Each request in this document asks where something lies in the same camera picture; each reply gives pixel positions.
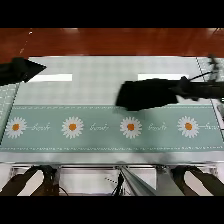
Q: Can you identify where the silver frame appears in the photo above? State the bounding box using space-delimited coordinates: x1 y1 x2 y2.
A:
0 161 224 197

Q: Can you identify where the black garment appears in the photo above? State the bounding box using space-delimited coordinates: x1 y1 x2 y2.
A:
0 57 47 87
115 77 183 112

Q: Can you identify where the black cable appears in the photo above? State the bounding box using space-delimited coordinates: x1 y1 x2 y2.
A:
110 172 126 197

